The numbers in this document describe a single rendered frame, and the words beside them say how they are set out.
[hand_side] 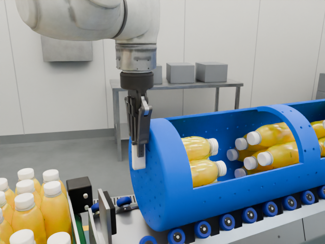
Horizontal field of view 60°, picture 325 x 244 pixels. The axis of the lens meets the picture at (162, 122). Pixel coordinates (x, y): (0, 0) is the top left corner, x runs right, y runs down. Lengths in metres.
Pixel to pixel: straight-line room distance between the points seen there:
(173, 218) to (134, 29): 0.41
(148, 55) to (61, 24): 0.20
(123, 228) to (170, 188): 0.27
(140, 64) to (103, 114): 3.61
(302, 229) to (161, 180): 0.53
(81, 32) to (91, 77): 3.59
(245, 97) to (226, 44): 0.91
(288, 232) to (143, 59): 0.66
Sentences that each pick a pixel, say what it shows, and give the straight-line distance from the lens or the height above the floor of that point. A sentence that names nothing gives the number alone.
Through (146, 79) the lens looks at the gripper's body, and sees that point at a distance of 0.61.
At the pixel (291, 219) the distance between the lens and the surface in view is 0.96.
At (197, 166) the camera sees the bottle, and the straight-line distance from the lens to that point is 0.71.
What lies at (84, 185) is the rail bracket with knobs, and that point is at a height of 1.00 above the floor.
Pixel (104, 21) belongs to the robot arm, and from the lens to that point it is 0.50.
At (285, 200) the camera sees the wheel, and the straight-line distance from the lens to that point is 0.93.
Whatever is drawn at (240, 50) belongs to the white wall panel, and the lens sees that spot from 4.58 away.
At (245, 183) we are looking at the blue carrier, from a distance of 0.73.
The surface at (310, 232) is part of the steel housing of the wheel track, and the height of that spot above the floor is 0.86.
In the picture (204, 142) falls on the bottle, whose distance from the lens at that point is 0.76.
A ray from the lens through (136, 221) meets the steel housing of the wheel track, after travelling 0.86.
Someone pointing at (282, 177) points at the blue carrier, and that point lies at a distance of 0.81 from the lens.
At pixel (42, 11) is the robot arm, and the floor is 1.47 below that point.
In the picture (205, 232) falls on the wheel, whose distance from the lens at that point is 0.78.
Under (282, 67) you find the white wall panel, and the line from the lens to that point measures 5.01.
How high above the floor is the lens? 1.43
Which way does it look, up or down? 17 degrees down
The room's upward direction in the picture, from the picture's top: straight up
